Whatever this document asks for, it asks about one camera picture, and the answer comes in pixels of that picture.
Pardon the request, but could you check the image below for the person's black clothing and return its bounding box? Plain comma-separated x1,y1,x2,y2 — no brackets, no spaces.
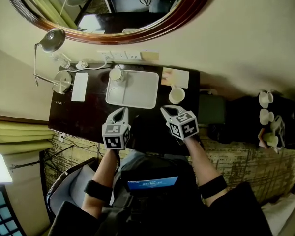
48,149,273,236

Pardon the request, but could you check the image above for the small wooden tray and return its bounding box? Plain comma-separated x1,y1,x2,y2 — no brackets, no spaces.
257,128,268,148

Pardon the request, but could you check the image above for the clear water bottle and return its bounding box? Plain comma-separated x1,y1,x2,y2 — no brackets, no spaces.
51,53,71,69

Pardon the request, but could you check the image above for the white charger cable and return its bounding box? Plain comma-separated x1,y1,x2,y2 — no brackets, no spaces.
68,55,114,71

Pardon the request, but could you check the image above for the white printed card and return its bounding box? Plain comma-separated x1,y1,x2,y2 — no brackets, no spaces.
161,67,190,89

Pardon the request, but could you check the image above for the white cup with saucer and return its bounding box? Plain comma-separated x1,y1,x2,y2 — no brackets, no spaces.
258,90,274,109
259,108,275,126

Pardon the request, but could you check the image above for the chest device with blue screen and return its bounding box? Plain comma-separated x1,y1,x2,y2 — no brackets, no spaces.
127,176,179,191

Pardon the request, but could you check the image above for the person's left forearm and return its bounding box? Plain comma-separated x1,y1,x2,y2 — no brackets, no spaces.
81,148,120,218

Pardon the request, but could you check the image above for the white rectangular tray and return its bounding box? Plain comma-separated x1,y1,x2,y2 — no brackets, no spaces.
105,69,160,110

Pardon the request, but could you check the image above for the dark wooden desk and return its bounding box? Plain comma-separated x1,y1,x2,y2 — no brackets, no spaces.
48,62,201,156

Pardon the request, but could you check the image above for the white bed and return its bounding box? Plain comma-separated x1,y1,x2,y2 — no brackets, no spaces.
260,193,295,236

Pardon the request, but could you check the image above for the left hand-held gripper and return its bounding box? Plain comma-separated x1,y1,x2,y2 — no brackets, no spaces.
102,107,131,150

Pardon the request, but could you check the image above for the black tripod stand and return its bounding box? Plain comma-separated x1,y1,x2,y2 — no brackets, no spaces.
9,144,76,172

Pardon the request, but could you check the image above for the person's right forearm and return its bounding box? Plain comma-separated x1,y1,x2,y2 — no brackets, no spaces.
184,138,226,206

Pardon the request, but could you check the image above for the grey armchair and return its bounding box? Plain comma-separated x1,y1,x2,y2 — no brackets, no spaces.
46,157,103,217

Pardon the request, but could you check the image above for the lattice window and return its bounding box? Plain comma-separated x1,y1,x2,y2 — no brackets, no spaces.
0,185,24,236

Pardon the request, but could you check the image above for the silver desk lamp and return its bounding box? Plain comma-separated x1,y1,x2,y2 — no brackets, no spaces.
33,28,73,95

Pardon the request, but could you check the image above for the white notepad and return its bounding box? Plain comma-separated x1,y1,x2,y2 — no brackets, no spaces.
71,72,89,102

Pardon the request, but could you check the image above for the group of white cups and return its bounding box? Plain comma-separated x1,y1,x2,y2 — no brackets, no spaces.
226,96,295,151

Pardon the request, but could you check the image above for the oval wooden framed mirror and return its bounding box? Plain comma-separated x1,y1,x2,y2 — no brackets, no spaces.
4,0,216,45

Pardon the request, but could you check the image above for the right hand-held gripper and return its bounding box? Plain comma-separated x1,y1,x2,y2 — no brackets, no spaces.
160,104,200,141

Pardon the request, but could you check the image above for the green curtain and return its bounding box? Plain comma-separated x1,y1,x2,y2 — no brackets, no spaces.
0,118,54,154

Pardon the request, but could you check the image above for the white wall socket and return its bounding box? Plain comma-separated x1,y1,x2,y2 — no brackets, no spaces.
97,50,113,60
112,50,127,60
126,50,142,60

